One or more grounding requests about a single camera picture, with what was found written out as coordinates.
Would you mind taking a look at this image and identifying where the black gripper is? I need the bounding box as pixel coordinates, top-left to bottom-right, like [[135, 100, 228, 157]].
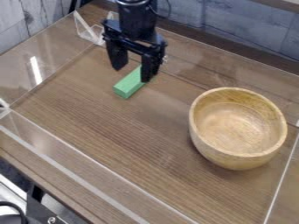
[[102, 8, 167, 82]]

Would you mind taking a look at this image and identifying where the green rectangular block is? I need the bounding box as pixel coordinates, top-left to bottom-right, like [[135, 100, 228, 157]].
[[114, 66, 146, 99]]

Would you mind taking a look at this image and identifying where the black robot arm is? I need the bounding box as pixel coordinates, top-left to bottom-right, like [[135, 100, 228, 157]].
[[102, 0, 167, 83]]

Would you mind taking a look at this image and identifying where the wooden bowl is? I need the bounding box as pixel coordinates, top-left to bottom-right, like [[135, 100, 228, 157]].
[[189, 87, 288, 171]]

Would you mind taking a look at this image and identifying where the clear acrylic corner bracket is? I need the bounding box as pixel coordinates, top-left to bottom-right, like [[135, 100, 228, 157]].
[[74, 10, 106, 46]]

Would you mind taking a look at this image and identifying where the clear acrylic tray wall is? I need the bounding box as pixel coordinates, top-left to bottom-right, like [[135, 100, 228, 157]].
[[0, 99, 199, 224]]

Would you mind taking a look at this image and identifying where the black table frame leg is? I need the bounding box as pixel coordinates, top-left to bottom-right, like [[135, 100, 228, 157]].
[[26, 185, 77, 224]]

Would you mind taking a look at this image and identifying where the black cable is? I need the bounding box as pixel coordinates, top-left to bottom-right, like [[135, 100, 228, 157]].
[[0, 200, 30, 224]]

